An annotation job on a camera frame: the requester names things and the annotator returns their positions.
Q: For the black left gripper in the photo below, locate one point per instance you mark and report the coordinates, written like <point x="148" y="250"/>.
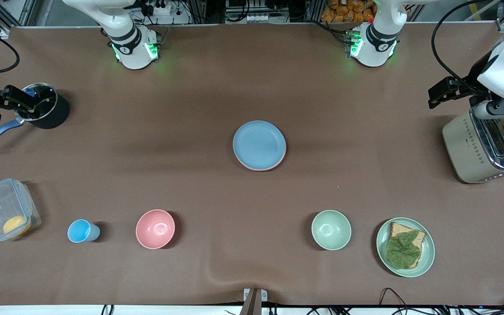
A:
<point x="474" y="81"/>

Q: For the blue plate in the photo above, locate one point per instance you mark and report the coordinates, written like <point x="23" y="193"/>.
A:
<point x="259" y="144"/>

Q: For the pink plate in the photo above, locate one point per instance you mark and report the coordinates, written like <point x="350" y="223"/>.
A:
<point x="260" y="169"/>

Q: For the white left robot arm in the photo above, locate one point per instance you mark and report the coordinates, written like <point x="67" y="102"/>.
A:
<point x="376" y="43"/>

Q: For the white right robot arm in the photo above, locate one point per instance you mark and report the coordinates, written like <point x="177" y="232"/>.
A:
<point x="129" y="43"/>

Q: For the glass lid blue knob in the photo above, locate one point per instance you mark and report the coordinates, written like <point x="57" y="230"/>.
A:
<point x="46" y="103"/>

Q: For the beige steel toaster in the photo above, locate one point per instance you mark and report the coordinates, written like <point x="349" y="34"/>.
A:
<point x="466" y="148"/>

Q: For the clear plastic container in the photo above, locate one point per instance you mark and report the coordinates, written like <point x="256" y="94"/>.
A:
<point x="2" y="205"/>

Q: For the orange round food piece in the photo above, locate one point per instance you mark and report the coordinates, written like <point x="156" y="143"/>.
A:
<point x="16" y="225"/>

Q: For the bag of orange buns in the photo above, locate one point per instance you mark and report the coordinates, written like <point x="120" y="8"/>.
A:
<point x="346" y="11"/>

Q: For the blue cup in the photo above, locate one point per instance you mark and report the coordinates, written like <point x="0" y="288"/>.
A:
<point x="81" y="231"/>

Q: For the brown bread slice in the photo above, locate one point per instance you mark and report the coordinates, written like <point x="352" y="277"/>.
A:
<point x="414" y="235"/>

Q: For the white power strip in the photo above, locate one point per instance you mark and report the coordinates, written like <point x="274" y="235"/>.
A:
<point x="158" y="8"/>

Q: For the green lettuce leaf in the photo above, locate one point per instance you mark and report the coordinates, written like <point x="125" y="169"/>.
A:
<point x="403" y="250"/>

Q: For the green plate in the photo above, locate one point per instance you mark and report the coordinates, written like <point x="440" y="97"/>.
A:
<point x="427" y="258"/>

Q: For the green bowl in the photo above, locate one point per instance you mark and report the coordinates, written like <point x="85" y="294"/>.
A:
<point x="331" y="230"/>

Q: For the pink bowl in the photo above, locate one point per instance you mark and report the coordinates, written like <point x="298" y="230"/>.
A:
<point x="155" y="229"/>

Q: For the brown table cover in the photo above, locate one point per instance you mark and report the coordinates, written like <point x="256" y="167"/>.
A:
<point x="252" y="87"/>

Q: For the metal table edge bracket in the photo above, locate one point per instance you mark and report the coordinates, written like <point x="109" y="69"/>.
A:
<point x="255" y="299"/>

